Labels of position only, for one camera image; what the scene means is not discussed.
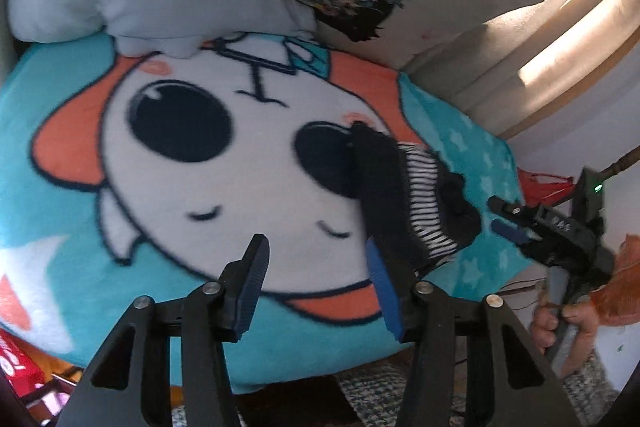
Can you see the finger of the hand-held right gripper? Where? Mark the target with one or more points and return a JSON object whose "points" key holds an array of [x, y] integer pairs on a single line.
{"points": [[515, 234], [512, 209]]}

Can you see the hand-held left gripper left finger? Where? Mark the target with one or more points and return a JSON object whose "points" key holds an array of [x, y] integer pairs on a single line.
{"points": [[250, 292]]}

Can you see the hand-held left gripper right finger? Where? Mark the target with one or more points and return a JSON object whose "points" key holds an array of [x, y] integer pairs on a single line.
{"points": [[387, 302]]}

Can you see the black striped sock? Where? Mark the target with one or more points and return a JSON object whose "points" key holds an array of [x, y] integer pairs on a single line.
{"points": [[380, 167]]}

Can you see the person's right hand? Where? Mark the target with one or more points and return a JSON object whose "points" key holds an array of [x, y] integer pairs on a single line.
{"points": [[547, 327]]}

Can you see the red cloth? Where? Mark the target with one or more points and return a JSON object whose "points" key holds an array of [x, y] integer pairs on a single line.
{"points": [[542, 187]]}

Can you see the grey patterned rug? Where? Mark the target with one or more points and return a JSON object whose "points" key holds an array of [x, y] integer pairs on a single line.
{"points": [[365, 392]]}

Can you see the dark wooden rod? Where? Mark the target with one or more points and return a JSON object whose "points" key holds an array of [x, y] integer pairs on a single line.
{"points": [[622, 162]]}

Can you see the beige sofa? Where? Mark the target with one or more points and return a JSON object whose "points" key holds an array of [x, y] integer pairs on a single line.
{"points": [[500, 72]]}

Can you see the turquoise star printed blanket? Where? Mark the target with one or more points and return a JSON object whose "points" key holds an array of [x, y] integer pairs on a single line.
{"points": [[65, 257]]}

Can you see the red box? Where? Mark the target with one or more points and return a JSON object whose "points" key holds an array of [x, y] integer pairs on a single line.
{"points": [[20, 367]]}

